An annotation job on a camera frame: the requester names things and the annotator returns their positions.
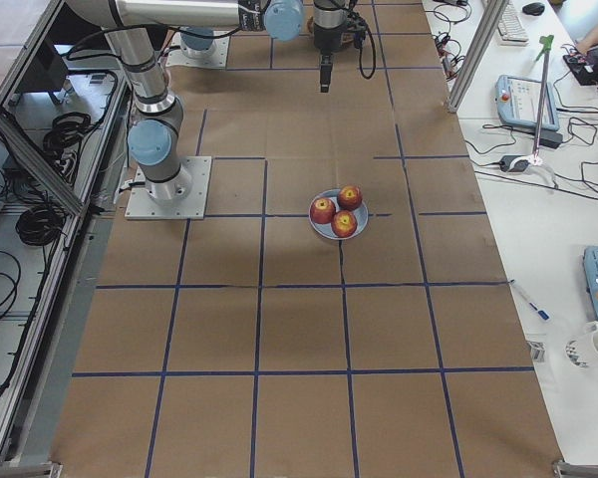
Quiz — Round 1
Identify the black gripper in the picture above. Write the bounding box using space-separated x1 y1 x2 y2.
313 20 344 93

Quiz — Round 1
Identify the red apple plate far right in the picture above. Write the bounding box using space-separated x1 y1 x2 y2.
337 185 363 211

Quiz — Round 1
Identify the red apple plate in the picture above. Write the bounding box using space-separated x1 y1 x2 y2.
337 185 363 211
330 210 358 239
309 197 336 225

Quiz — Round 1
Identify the red apple plate far left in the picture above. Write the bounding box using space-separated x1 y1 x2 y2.
309 197 336 225

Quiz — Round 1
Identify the red apple plate near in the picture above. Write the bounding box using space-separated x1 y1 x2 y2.
330 210 358 239

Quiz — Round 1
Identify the light blue plate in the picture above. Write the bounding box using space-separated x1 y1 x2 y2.
309 189 370 240

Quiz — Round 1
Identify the white keyboard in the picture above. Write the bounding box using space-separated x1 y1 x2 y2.
497 1 529 47

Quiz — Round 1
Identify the teach pendant far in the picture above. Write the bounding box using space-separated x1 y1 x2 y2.
495 75 560 131

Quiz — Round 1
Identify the black computer mouse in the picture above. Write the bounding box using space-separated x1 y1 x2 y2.
521 1 545 16

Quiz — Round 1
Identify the pink stick green tip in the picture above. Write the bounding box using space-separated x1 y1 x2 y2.
527 34 554 166

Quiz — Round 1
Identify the black power adapter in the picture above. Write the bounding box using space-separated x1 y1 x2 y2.
533 129 563 149

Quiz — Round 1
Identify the black device on desk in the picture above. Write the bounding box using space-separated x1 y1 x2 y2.
563 47 598 86

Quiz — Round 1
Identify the blue white pen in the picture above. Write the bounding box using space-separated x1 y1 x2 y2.
509 279 550 321

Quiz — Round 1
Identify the small metal clip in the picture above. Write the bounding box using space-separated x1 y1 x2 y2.
526 341 546 363

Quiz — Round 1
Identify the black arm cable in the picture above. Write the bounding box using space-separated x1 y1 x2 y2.
343 4 380 80

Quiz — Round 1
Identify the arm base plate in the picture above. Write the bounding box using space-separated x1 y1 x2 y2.
125 156 212 220
165 34 229 69

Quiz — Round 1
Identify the aluminium frame post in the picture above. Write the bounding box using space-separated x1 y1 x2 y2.
446 0 506 114

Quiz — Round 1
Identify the black cable coil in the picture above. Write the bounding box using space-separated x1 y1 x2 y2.
14 201 74 248

